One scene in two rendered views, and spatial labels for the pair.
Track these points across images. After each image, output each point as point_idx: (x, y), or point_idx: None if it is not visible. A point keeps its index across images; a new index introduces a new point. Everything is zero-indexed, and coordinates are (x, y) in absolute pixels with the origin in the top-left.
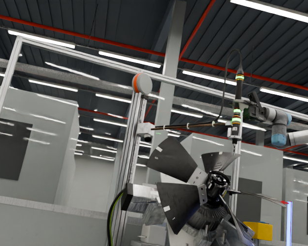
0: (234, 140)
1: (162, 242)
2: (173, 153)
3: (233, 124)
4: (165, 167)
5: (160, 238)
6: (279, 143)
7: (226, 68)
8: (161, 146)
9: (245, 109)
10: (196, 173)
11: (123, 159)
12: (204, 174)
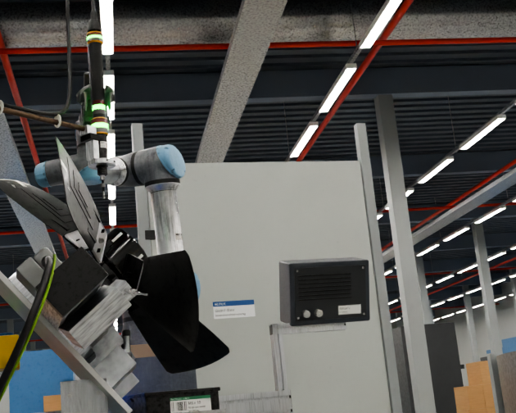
0: (106, 168)
1: None
2: (78, 183)
3: (101, 134)
4: (77, 213)
5: None
6: (97, 182)
7: (69, 2)
8: (63, 161)
9: (88, 103)
10: (98, 231)
11: None
12: (105, 233)
